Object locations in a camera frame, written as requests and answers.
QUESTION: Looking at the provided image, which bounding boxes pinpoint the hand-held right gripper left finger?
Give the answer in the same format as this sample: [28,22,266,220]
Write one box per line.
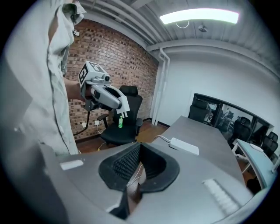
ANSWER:
[39,141,142,221]

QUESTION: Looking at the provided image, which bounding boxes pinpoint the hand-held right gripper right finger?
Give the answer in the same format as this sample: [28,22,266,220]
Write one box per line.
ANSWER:
[126,143,260,224]

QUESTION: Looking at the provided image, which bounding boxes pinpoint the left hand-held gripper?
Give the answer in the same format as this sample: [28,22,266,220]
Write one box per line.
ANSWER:
[78,60,126,111]

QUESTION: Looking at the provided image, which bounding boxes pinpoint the white power strip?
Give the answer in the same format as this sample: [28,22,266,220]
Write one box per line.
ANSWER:
[168,137,200,156]

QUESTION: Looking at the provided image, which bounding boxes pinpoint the person's left forearm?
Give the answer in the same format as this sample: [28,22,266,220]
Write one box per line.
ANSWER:
[63,78,86,103]

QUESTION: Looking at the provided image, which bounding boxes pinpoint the person's left hand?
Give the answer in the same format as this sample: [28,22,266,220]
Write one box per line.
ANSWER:
[84,86,94,102]

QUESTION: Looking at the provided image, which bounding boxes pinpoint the black office chair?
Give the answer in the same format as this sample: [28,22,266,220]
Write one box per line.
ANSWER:
[232,116,252,143]
[97,85,144,147]
[262,131,279,156]
[188,101,211,126]

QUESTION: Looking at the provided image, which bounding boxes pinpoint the grey table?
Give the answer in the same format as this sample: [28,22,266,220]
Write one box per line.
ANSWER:
[150,115,246,183]

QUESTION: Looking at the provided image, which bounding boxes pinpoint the light blue table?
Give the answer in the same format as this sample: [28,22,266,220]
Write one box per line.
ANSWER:
[231,138,277,189]

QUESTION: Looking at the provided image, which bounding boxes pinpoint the person in white shirt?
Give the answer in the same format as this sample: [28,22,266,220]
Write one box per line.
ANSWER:
[0,0,86,156]

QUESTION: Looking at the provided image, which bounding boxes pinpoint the black framed glass partition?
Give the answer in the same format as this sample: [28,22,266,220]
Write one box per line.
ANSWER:
[192,92,276,144]

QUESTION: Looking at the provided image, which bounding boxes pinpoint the grey ceiling device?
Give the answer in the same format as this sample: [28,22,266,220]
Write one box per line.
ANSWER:
[197,22,209,33]

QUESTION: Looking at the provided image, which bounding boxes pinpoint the long ceiling light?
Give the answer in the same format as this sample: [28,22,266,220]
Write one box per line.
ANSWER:
[159,8,239,25]

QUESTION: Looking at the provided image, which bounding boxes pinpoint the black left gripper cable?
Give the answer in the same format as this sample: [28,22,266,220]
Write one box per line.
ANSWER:
[73,108,91,137]

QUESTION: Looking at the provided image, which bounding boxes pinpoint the thin white socket cable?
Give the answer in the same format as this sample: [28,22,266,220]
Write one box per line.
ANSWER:
[97,124,108,152]

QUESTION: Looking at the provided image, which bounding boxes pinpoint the white wall pipes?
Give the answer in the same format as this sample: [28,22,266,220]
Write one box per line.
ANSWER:
[146,45,172,126]

